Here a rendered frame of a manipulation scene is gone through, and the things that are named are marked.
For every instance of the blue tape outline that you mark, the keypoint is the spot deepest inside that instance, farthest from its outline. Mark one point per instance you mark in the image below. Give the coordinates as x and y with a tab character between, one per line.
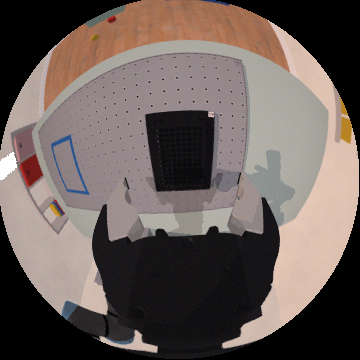
61	141

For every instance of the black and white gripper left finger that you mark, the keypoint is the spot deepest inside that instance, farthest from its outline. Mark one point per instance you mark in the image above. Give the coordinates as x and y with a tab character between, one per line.
117	226

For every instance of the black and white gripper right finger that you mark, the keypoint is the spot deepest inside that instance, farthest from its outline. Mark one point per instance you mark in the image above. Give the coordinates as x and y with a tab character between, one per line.
252	218

